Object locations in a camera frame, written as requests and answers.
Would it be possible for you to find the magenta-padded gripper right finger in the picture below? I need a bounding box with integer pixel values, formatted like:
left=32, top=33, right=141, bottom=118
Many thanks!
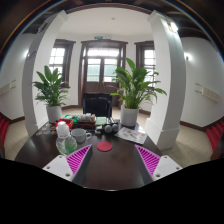
left=133, top=143, right=184, bottom=186

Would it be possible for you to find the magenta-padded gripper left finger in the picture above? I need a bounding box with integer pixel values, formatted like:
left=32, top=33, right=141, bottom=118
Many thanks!
left=42, top=143, right=94, bottom=186

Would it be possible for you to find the clear plastic drink bottle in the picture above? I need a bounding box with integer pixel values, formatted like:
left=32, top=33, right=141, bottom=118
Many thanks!
left=55, top=120, right=79, bottom=156

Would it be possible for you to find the white ceramic mug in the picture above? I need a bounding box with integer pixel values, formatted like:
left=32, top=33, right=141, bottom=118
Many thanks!
left=70, top=128, right=93, bottom=144

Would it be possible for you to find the white printed paper sheet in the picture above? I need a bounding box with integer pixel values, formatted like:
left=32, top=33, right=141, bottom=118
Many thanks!
left=114, top=126, right=148, bottom=146

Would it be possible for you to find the flat round red coaster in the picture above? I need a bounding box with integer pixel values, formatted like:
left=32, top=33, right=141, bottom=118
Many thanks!
left=96, top=140, right=114, bottom=153

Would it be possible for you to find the red box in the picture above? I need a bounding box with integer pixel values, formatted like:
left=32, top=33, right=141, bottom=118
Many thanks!
left=54, top=117, right=75, bottom=130

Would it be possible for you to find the green booklet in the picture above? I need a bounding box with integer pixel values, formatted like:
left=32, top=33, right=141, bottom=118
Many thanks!
left=94, top=116, right=108, bottom=127

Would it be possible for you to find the black chair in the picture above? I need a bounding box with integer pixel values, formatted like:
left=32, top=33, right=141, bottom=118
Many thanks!
left=81, top=92, right=113, bottom=118

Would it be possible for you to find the potted leafy green plant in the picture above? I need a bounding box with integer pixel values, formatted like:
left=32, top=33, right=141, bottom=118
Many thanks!
left=110, top=57, right=168, bottom=128
left=31, top=65, right=70, bottom=124

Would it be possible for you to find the dark wooden double door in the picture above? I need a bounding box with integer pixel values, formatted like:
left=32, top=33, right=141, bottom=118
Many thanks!
left=77, top=39, right=129, bottom=108

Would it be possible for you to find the dark wood framed window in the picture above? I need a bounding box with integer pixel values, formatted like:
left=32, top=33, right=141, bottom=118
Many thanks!
left=134, top=40, right=157, bottom=88
left=48, top=38, right=76, bottom=89

